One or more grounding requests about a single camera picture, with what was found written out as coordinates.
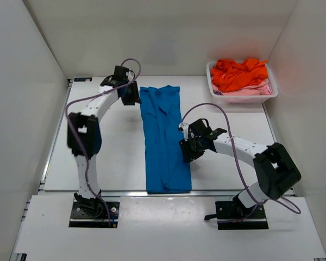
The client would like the purple cable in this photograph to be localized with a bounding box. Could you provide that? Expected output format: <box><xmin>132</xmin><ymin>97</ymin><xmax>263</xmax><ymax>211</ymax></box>
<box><xmin>65</xmin><ymin>58</ymin><xmax>142</xmax><ymax>228</ymax></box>
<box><xmin>180</xmin><ymin>102</ymin><xmax>302</xmax><ymax>224</ymax></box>

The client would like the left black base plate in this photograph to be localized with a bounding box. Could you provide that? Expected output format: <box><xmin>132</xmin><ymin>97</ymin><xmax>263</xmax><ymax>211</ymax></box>
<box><xmin>68</xmin><ymin>200</ymin><xmax>120</xmax><ymax>228</ymax></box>

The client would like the white plastic basket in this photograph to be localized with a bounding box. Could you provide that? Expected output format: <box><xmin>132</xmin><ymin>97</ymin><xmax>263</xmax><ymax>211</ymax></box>
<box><xmin>206</xmin><ymin>61</ymin><xmax>278</xmax><ymax>105</ymax></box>

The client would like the pink t shirt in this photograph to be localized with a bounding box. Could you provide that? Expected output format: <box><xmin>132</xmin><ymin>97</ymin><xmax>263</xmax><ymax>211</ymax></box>
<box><xmin>212</xmin><ymin>79</ymin><xmax>272</xmax><ymax>96</ymax></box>

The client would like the blue t shirt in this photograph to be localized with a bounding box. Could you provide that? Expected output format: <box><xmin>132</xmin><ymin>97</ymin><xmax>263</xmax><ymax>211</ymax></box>
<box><xmin>139</xmin><ymin>85</ymin><xmax>192</xmax><ymax>194</ymax></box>

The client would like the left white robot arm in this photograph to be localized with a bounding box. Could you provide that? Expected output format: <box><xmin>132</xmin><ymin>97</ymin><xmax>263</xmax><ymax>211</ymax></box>
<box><xmin>65</xmin><ymin>65</ymin><xmax>141</xmax><ymax>219</ymax></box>

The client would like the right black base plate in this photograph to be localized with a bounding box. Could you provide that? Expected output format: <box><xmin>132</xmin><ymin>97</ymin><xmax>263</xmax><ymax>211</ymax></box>
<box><xmin>215</xmin><ymin>201</ymin><xmax>269</xmax><ymax>230</ymax></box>

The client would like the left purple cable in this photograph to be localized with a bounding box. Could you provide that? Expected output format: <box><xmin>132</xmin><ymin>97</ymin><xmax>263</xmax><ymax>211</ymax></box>
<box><xmin>65</xmin><ymin>58</ymin><xmax>142</xmax><ymax>228</ymax></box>

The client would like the aluminium table rail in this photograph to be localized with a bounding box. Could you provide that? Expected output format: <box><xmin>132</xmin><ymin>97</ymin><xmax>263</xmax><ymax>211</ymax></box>
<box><xmin>37</xmin><ymin>189</ymin><xmax>296</xmax><ymax>197</ymax></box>

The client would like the orange t shirt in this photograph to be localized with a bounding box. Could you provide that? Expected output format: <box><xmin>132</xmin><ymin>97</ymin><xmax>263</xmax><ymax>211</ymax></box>
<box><xmin>210</xmin><ymin>58</ymin><xmax>268</xmax><ymax>92</ymax></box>

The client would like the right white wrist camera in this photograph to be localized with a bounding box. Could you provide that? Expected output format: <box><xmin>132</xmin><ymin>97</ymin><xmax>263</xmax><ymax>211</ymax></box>
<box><xmin>178</xmin><ymin>122</ymin><xmax>189</xmax><ymax>135</ymax></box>

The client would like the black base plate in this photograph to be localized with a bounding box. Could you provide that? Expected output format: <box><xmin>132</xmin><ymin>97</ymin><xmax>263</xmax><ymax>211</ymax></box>
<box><xmin>68</xmin><ymin>200</ymin><xmax>120</xmax><ymax>228</ymax></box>
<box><xmin>215</xmin><ymin>201</ymin><xmax>269</xmax><ymax>230</ymax></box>

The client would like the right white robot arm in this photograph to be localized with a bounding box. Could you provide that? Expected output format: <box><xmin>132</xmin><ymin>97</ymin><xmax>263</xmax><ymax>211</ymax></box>
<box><xmin>178</xmin><ymin>119</ymin><xmax>302</xmax><ymax>222</ymax></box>

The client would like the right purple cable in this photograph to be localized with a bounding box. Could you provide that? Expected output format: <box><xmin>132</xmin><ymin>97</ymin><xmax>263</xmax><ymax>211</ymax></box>
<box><xmin>180</xmin><ymin>102</ymin><xmax>302</xmax><ymax>224</ymax></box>

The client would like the black label sticker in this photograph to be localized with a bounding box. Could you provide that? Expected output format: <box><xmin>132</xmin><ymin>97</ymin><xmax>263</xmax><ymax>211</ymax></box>
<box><xmin>73</xmin><ymin>77</ymin><xmax>92</xmax><ymax>82</ymax></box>

